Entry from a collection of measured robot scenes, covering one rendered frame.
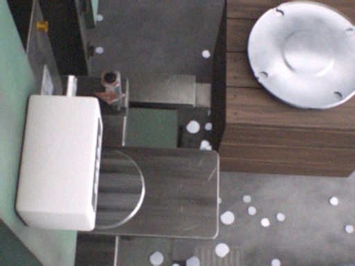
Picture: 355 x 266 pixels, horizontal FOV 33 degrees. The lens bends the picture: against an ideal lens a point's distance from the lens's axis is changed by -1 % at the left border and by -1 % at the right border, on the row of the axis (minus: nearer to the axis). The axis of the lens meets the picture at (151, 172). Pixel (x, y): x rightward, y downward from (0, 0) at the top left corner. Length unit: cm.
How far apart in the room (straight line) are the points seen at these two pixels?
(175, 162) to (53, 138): 59
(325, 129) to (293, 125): 8
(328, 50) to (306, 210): 48
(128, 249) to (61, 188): 70
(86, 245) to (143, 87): 33
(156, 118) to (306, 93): 49
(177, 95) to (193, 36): 83
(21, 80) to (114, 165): 59
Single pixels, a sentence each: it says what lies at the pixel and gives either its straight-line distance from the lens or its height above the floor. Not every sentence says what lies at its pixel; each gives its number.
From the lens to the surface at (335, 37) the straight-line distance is 157.
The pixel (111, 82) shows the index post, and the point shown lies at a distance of 96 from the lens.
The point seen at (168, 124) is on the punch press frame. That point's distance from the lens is 109.
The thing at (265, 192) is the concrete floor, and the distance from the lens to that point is 175.
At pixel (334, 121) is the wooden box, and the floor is 35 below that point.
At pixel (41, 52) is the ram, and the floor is 111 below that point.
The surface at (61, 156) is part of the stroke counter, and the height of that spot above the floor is 133.
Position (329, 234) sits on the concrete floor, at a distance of 177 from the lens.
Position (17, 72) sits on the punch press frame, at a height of 136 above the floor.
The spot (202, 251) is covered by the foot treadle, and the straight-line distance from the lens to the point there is 152.
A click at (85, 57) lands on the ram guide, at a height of 104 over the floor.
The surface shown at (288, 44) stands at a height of 37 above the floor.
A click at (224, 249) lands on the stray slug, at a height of 65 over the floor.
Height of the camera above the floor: 165
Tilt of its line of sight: 71 degrees down
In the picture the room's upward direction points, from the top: 2 degrees clockwise
